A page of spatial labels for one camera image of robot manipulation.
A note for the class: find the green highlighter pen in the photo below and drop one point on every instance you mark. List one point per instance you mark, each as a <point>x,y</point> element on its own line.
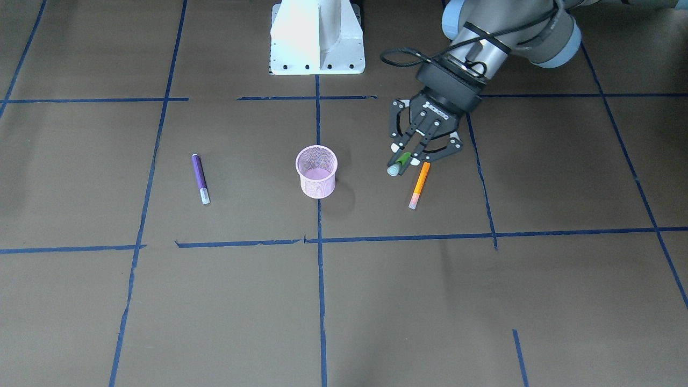
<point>399,165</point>

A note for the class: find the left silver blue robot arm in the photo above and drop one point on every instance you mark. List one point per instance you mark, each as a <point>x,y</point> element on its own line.
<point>482,34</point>

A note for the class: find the pink mesh pen holder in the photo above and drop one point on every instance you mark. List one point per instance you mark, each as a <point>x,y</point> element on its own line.
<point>317,166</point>

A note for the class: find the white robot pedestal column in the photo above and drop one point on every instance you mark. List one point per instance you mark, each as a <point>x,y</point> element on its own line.
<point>316,37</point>

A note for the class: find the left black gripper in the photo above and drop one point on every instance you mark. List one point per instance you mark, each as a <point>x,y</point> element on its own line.
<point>444,101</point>

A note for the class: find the purple highlighter pen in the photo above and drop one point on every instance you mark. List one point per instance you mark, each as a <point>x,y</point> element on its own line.
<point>200,179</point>

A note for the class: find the orange highlighter pen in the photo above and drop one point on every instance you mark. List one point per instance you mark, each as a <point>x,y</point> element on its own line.
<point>419,185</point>

